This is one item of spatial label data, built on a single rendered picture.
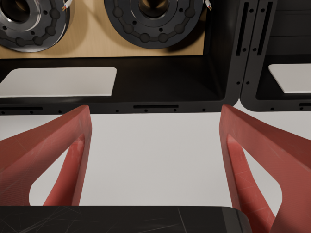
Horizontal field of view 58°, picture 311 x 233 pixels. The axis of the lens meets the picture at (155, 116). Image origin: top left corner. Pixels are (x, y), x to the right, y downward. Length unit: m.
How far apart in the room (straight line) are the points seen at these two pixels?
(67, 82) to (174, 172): 0.44
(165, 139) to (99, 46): 0.32
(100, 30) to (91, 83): 0.08
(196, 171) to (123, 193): 0.20
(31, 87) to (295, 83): 0.28
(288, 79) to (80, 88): 0.22
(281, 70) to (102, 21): 0.21
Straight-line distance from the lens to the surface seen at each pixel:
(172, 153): 0.65
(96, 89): 0.30
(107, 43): 0.36
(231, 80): 0.27
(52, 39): 0.34
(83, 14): 0.35
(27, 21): 0.33
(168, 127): 0.59
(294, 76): 0.34
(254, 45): 0.26
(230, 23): 0.27
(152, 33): 0.32
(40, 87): 0.32
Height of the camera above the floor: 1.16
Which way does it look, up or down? 53 degrees down
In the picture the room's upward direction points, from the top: 180 degrees counter-clockwise
